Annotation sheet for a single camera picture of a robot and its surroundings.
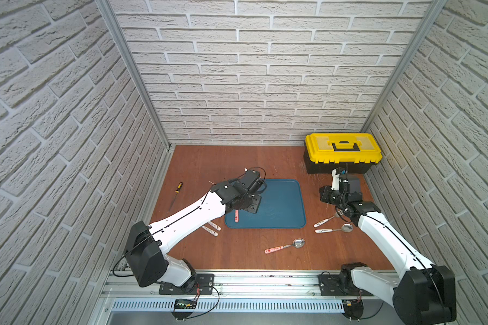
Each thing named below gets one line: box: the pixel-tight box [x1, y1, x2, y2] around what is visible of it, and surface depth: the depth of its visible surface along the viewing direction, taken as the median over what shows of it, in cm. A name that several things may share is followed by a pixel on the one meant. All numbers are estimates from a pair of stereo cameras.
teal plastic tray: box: [225, 178, 307, 229], surface depth 93 cm
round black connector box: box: [342, 299, 364, 323], surface depth 72 cm
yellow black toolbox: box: [303, 132, 383, 175], surface depth 99 cm
